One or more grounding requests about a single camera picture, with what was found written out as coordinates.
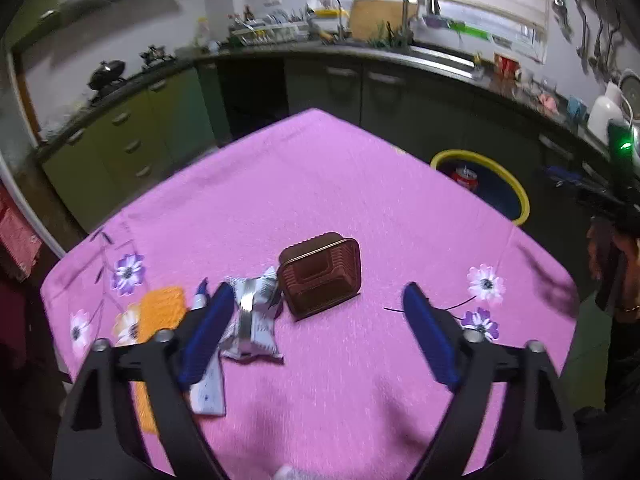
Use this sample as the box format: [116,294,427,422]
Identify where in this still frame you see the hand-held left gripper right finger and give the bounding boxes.
[402,281,583,480]

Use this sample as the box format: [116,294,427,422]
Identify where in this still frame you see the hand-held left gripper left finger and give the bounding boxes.
[52,281,236,480]

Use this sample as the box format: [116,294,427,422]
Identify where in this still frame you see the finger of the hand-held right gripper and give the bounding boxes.
[542,162,608,196]

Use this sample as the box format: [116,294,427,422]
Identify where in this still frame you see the silver snack wrapper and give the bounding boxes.
[220,266,285,363]

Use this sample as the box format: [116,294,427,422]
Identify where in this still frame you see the blue bin with yellow rim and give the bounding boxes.
[430,149,530,226]

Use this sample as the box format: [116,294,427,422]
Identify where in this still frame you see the red soda can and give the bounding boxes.
[452,165,478,190]

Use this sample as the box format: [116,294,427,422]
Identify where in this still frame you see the brown plastic tray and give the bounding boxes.
[276,232,362,321]

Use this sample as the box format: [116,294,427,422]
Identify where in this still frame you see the person's right hand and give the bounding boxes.
[586,220,640,311]

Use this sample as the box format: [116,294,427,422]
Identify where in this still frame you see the orange waffle sponge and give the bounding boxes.
[136,286,187,435]

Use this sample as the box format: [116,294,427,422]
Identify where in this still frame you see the white jug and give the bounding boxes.
[587,82,626,136]

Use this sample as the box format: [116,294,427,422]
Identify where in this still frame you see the hanging metal ladle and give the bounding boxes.
[552,0,573,36]
[572,0,593,68]
[607,10,623,76]
[592,0,608,71]

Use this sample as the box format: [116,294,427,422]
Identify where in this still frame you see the green packet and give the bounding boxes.
[450,20,488,41]

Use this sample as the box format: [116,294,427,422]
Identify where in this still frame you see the steel sink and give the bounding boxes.
[407,42,476,68]

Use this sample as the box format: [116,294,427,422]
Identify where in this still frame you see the pink floral tablecloth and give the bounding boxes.
[40,107,581,480]

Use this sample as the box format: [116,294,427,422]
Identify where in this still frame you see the green base cabinets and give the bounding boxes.
[40,67,218,233]

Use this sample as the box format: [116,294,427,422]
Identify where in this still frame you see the red checked apron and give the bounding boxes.
[0,185,43,281]

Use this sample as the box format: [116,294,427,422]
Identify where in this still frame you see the tall steel faucet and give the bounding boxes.
[402,0,442,46]

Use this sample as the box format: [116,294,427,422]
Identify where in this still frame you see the wooden cutting board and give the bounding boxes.
[347,0,418,41]

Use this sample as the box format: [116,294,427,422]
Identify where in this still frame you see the dark base cabinets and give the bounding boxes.
[197,52,616,186]

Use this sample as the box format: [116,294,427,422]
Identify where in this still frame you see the black wok with lid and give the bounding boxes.
[87,60,127,93]

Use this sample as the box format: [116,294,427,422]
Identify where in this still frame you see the small steel faucet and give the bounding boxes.
[327,0,348,41]

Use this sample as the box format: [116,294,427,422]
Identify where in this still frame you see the small steel pot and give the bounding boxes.
[140,46,173,67]

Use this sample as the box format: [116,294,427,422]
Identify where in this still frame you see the dish rack with dishes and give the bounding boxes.
[230,15,321,46]

